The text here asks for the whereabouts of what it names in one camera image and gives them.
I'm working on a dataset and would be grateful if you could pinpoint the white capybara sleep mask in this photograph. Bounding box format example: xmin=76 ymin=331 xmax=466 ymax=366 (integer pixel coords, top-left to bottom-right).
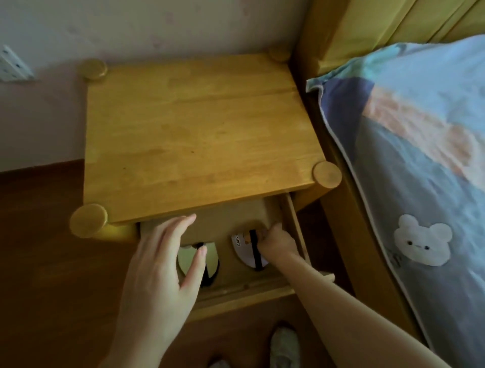
xmin=231 ymin=229 xmax=270 ymax=272

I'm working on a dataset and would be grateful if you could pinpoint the person's right hand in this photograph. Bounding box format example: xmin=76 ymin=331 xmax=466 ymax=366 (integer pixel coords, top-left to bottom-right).
xmin=257 ymin=222 xmax=300 ymax=266

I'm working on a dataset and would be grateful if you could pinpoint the white wall socket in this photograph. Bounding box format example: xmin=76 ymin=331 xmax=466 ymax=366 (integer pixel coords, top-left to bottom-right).
xmin=0 ymin=44 xmax=35 ymax=82

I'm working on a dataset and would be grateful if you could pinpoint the yellow-green sleep mask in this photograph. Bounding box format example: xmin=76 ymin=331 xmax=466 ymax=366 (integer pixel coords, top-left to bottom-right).
xmin=177 ymin=242 xmax=221 ymax=288

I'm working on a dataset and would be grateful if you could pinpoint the yellow padded headboard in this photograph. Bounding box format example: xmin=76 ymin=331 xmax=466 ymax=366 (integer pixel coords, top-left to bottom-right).
xmin=295 ymin=0 xmax=485 ymax=76

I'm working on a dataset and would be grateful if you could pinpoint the wooden nightstand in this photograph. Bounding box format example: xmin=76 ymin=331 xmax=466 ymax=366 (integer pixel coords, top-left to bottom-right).
xmin=69 ymin=47 xmax=343 ymax=323

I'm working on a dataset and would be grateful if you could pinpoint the person's left hand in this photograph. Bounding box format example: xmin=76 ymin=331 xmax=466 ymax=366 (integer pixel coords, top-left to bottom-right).
xmin=113 ymin=213 xmax=208 ymax=354

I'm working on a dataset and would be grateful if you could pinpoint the person's left forearm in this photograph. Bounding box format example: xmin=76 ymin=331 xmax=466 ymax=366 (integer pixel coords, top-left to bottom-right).
xmin=98 ymin=341 xmax=171 ymax=368

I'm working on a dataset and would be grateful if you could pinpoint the patchwork bed sheet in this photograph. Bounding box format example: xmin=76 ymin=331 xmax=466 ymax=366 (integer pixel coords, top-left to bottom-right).
xmin=306 ymin=34 xmax=485 ymax=368

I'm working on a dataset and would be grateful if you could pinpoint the person's right forearm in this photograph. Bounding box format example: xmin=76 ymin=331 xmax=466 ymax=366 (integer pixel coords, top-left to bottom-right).
xmin=271 ymin=252 xmax=452 ymax=368

